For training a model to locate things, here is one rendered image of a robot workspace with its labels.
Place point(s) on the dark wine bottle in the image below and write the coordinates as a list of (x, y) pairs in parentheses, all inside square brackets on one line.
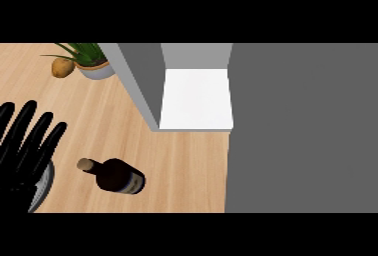
[(119, 176)]

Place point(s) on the green potted plant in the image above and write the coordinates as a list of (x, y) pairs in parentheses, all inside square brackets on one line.
[(90, 61)]

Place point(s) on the grey open cabinet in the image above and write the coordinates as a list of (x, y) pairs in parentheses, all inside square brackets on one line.
[(195, 96)]

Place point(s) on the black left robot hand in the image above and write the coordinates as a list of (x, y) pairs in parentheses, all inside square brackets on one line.
[(23, 156)]

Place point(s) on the brown potato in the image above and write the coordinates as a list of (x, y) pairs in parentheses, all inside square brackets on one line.
[(62, 67)]

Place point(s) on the grey cabinet door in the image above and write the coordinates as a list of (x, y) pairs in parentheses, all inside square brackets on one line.
[(303, 128)]

